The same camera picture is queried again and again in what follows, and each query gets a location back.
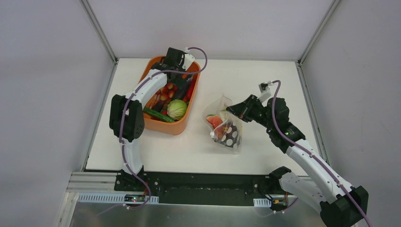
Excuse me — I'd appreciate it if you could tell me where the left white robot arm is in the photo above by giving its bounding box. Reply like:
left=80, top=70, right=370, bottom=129
left=109, top=47, right=202, bottom=191

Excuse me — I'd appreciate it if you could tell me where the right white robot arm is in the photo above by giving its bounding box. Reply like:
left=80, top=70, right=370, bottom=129
left=226, top=82, right=373, bottom=227

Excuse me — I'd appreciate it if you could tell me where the toy watermelon slice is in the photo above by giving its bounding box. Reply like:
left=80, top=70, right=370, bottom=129
left=206, top=114, right=223, bottom=129

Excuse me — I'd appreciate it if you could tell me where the green toy cabbage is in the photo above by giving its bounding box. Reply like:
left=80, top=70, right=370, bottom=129
left=167, top=99, right=187, bottom=120

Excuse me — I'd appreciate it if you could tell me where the red toy chili pepper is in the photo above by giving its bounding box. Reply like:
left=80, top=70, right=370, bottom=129
left=186, top=79, right=196, bottom=100

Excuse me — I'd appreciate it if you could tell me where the clear zip top bag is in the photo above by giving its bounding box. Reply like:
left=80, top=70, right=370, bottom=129
left=202, top=95, right=243, bottom=154

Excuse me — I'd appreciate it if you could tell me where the white toy cauliflower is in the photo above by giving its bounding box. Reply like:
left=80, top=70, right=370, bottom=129
left=218, top=109, right=230, bottom=122

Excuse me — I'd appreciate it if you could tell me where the orange plastic bin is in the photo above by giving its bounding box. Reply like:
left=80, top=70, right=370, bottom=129
left=139, top=55, right=201, bottom=135

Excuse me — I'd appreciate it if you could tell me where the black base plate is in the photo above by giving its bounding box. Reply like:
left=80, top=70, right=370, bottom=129
left=114, top=170, right=291, bottom=210

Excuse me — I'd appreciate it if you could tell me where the green toy cucumber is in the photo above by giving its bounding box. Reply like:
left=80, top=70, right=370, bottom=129
left=143, top=107, right=175, bottom=123

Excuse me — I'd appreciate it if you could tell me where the small purple toy eggplant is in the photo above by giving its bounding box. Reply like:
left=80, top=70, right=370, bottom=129
left=152, top=100, right=166, bottom=112

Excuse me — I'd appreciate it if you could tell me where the dark red toy apple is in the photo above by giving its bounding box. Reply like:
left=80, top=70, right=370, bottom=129
left=214, top=124, right=231, bottom=140

